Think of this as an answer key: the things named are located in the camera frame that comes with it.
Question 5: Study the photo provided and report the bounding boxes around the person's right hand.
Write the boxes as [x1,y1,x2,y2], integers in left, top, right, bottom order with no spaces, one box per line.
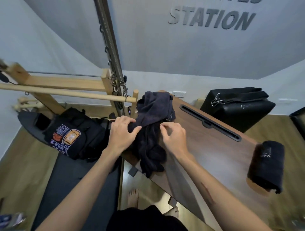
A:
[159,122,190,159]

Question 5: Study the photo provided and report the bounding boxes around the person's left hand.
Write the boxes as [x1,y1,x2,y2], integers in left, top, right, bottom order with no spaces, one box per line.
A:
[106,116,142,155]

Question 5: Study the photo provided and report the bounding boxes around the black printed backpack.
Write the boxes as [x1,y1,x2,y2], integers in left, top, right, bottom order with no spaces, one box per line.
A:
[33,107,115,162]

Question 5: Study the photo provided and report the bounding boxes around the person's right forearm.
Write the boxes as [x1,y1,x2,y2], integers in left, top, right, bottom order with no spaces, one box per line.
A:
[176,152,272,231]

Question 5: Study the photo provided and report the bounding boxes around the person's left foot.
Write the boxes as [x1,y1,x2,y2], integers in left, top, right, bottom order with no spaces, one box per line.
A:
[127,188,140,208]

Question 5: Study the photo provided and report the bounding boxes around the person's foot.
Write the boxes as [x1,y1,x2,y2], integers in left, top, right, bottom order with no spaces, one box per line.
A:
[164,206,179,218]
[127,188,140,208]

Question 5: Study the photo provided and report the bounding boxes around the person's right foot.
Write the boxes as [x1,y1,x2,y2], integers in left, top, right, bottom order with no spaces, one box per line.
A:
[164,206,179,218]

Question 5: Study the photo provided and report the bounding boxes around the person's black shorts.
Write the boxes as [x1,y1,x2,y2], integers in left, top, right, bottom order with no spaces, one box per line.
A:
[106,205,189,231]

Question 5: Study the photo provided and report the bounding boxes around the brown wooden side table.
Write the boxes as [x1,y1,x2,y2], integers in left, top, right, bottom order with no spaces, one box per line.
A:
[121,90,272,231]

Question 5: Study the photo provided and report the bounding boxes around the black padded box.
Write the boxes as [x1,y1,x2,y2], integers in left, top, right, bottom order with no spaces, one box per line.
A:
[200,87,276,133]

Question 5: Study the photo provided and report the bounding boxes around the wooden roll bar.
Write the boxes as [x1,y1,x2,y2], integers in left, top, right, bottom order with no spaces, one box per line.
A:
[0,83,138,103]

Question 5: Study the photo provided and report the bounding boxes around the chrome tower pole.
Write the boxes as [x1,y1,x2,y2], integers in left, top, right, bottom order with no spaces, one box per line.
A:
[94,0,130,117]

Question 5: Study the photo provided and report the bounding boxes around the wooden tower frame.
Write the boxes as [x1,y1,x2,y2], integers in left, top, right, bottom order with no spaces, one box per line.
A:
[7,62,139,119]

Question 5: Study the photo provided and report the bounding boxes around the black strap with metal clips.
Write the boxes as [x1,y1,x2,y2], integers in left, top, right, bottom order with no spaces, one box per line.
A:
[211,87,269,107]

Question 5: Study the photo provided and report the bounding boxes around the short wooden handle bar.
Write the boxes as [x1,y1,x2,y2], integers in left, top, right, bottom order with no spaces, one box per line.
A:
[13,96,46,112]

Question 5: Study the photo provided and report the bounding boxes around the brown blind with black frame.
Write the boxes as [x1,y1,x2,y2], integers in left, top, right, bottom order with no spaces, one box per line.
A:
[289,107,305,141]

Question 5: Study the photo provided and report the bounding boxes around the grey wall letters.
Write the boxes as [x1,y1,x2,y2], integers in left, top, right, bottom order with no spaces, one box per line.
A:
[168,0,257,31]

